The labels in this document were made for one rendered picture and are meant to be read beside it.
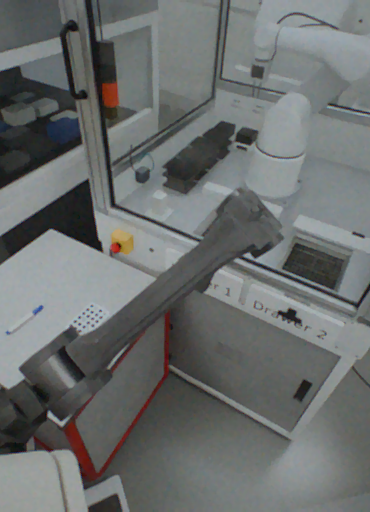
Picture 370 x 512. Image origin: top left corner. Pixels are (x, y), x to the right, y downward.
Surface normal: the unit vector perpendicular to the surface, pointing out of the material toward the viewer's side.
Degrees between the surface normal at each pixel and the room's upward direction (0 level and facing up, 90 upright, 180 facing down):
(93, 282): 0
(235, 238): 49
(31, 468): 43
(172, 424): 0
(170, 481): 0
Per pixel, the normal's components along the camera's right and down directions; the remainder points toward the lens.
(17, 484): 0.65, -0.70
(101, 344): -0.12, 0.05
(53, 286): 0.05, -0.71
